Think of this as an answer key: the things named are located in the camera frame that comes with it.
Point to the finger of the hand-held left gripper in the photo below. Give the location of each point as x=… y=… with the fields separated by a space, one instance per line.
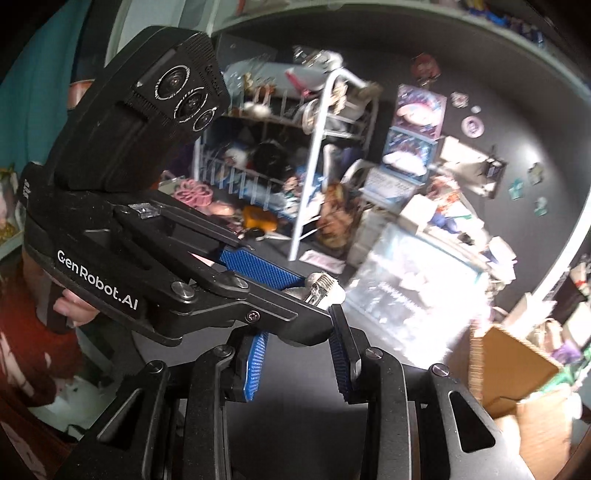
x=268 y=314
x=258 y=267

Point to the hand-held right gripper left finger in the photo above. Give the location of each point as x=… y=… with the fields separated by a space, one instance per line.
x=253 y=369

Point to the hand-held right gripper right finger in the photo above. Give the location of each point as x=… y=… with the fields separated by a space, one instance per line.
x=342 y=364

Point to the white shell hair clip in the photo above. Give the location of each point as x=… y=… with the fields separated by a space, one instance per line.
x=323 y=287

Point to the brown cardboard box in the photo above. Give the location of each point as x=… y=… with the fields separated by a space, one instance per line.
x=512 y=364

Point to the person's left hand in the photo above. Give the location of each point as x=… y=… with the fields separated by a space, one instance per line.
x=76 y=307

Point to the orange case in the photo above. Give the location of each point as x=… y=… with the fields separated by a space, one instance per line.
x=259 y=218

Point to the pink white sachet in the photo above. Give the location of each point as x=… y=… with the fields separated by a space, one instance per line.
x=321 y=261

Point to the pink egg-shaped sponge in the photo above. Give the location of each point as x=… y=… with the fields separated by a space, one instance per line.
x=222 y=210

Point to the teal curtain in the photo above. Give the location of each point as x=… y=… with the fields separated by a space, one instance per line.
x=46 y=78

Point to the character art card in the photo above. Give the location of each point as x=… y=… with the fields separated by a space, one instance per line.
x=339 y=217

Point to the pink flower-shaped holder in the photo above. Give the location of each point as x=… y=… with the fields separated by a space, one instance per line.
x=194 y=193

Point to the clear zip bag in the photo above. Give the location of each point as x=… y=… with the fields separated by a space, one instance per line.
x=406 y=286

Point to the black plush toy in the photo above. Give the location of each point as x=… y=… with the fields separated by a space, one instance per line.
x=270 y=159

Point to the white blue medicine box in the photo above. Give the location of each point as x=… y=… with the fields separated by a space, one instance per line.
x=392 y=187

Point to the white charger block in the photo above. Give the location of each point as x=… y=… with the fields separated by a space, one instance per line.
x=418 y=208

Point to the blue character box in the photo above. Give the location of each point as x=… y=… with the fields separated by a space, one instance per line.
x=408 y=152

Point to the white pouch pink feather print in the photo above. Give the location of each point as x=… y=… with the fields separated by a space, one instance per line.
x=307 y=74

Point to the pink character box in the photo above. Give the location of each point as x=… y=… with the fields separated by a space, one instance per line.
x=420 y=110

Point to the teal chibi sticker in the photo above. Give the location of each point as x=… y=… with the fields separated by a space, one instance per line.
x=541 y=205
x=516 y=189

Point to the black plug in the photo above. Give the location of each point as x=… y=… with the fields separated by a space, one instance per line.
x=494 y=168

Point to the round portrait badge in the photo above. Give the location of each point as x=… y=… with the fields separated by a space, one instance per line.
x=472 y=126

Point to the mushroom sticker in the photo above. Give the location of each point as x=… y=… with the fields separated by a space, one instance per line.
x=459 y=99

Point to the pale chibi sticker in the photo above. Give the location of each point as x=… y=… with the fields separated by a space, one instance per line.
x=535 y=173

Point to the white wall power outlet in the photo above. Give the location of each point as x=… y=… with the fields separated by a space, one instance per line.
x=461 y=161

